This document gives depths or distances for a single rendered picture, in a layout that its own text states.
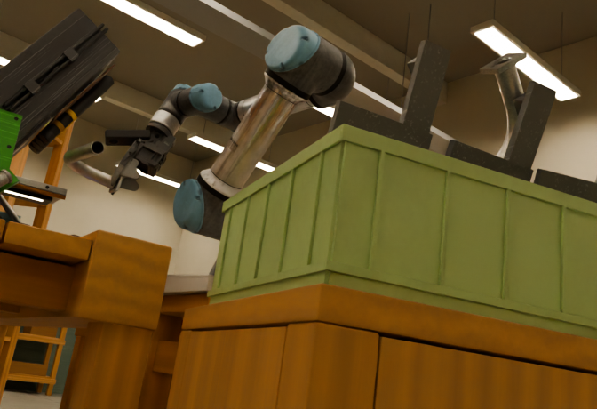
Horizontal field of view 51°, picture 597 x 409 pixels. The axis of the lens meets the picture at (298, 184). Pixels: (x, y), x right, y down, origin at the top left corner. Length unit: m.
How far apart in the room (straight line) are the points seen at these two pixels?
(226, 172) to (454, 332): 0.86
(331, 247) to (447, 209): 0.15
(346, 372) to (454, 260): 0.19
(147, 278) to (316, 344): 0.60
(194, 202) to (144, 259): 0.32
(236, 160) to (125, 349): 0.51
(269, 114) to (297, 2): 5.34
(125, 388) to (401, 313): 0.62
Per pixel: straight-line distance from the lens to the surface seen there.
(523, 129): 0.94
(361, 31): 7.29
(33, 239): 1.10
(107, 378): 1.13
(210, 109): 1.65
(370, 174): 0.66
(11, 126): 1.81
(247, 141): 1.41
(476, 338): 0.69
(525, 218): 0.78
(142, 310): 1.13
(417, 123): 0.86
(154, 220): 12.09
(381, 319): 0.62
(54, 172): 4.77
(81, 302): 1.10
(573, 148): 7.07
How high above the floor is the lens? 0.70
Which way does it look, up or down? 17 degrees up
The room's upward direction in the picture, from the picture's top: 8 degrees clockwise
